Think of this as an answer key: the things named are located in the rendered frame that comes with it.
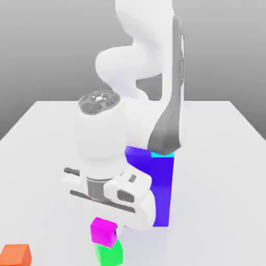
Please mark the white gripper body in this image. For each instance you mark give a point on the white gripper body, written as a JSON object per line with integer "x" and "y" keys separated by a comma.
{"x": 145, "y": 214}

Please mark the small magenta cube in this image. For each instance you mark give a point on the small magenta cube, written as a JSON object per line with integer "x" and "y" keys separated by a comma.
{"x": 102, "y": 232}

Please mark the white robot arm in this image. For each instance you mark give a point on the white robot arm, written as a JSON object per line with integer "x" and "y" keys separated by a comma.
{"x": 99, "y": 141}

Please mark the small green cube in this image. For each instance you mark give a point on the small green cube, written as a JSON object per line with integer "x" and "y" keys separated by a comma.
{"x": 109, "y": 255}

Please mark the small cyan cube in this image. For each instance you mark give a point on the small cyan cube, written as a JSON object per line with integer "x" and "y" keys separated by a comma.
{"x": 160, "y": 154}

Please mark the small orange cube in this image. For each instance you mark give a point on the small orange cube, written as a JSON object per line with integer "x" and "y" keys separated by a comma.
{"x": 13, "y": 255}

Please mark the large blue box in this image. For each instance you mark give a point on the large blue box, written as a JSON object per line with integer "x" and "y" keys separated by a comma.
{"x": 163, "y": 187}

